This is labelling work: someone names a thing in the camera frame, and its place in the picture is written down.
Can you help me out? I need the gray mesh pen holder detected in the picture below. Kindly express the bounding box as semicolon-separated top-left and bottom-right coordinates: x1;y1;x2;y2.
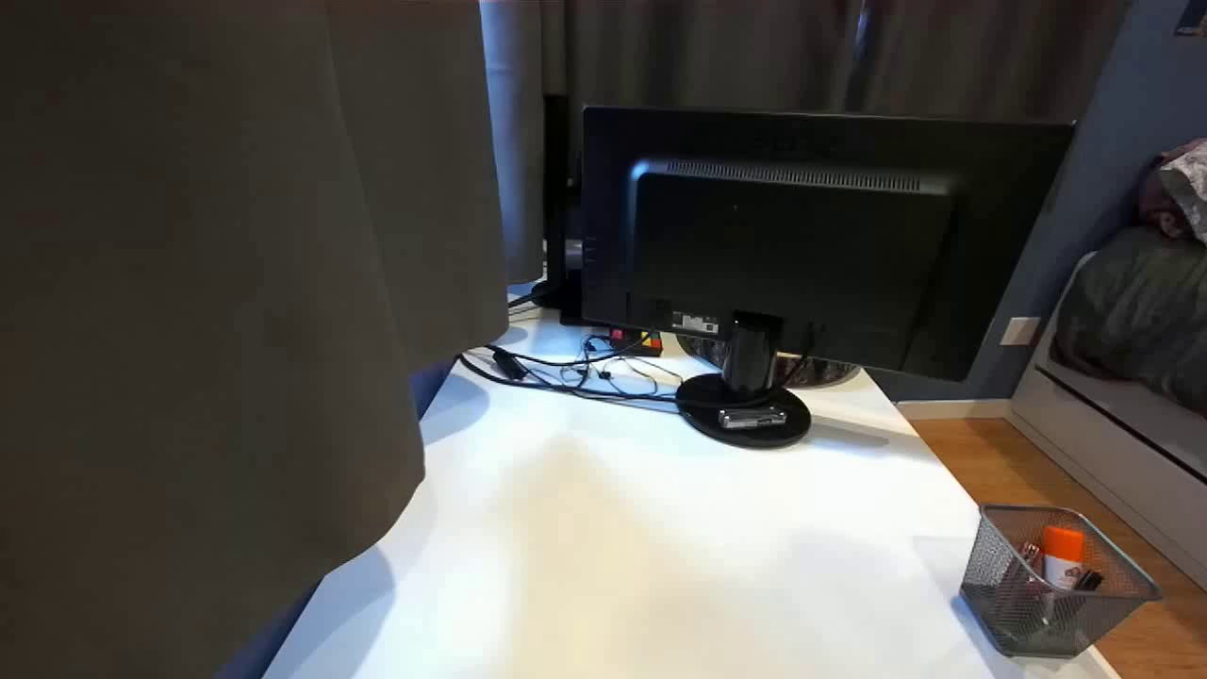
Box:
957;500;1162;661

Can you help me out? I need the colourful toy block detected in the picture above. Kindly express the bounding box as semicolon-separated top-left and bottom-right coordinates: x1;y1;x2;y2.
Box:
609;328;669;363

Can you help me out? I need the black computer monitor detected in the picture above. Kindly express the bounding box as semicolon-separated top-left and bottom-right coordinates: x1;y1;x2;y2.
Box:
578;103;1079;451
539;90;587;328

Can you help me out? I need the dark gray curtain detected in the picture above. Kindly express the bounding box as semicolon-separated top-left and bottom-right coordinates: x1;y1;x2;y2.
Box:
0;0;513;679

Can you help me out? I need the dark gray bedding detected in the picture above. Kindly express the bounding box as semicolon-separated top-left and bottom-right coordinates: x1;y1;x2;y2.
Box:
1050;222;1207;415

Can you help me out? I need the pale crumpled pillow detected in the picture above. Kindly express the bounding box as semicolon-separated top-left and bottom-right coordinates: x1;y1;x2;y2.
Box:
1135;137;1207;245

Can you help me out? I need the black desk cable bundle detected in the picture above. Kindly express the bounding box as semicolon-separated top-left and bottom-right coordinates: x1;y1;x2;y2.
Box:
456;332;692;412

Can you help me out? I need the white wall socket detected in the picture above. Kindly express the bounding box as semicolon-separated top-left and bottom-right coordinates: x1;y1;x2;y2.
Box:
1000;314;1044;351

